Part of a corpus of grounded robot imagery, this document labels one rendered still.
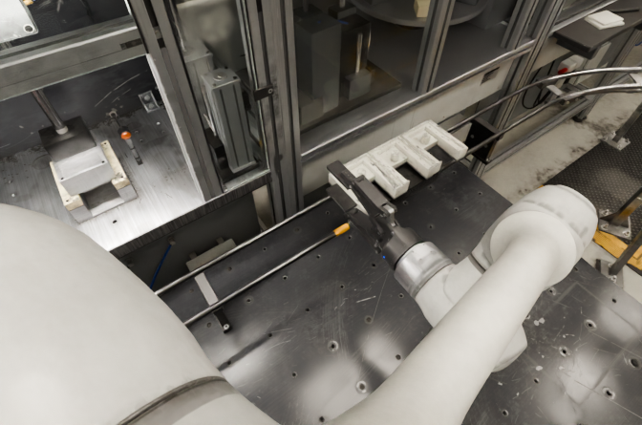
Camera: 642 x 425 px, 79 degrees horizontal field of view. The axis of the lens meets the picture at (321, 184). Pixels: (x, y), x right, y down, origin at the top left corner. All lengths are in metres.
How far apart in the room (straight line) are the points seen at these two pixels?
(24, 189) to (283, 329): 0.70
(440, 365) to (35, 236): 0.29
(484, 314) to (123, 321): 0.31
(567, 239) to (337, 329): 0.59
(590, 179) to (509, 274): 2.16
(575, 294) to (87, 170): 1.19
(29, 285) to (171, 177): 0.83
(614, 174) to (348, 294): 1.97
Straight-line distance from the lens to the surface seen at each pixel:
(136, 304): 0.20
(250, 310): 1.03
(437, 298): 0.65
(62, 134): 0.97
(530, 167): 2.50
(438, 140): 1.15
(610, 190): 2.59
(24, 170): 1.21
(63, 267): 0.21
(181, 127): 0.78
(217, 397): 0.18
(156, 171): 1.04
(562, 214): 0.61
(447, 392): 0.35
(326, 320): 1.01
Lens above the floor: 1.62
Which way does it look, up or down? 50 degrees down
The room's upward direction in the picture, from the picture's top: straight up
